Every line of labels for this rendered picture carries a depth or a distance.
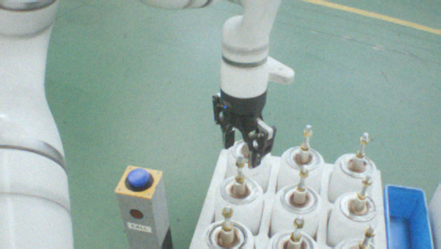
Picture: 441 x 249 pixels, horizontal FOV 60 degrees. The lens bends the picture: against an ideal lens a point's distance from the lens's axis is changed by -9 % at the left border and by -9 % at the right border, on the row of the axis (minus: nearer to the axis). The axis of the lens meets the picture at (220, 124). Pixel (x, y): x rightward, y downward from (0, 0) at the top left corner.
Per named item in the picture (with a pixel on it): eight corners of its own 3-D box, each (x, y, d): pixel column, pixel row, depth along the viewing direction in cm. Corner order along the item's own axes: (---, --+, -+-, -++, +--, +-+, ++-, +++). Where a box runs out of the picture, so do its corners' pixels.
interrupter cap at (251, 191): (242, 172, 85) (242, 170, 85) (266, 195, 80) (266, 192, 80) (212, 188, 82) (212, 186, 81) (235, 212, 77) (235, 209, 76)
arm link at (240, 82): (296, 81, 66) (300, 47, 63) (244, 106, 61) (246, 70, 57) (258, 59, 72) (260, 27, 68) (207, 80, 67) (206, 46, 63)
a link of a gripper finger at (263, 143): (260, 129, 64) (253, 152, 69) (268, 137, 64) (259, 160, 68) (272, 123, 66) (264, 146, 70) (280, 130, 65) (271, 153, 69)
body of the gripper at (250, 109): (208, 77, 66) (209, 124, 72) (243, 102, 61) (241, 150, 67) (244, 63, 70) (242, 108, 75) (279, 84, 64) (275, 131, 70)
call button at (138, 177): (146, 192, 72) (144, 184, 71) (125, 188, 73) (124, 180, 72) (153, 176, 75) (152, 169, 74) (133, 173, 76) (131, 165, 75)
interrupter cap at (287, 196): (325, 201, 79) (326, 198, 78) (300, 221, 75) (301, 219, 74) (297, 180, 83) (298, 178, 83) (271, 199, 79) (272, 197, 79)
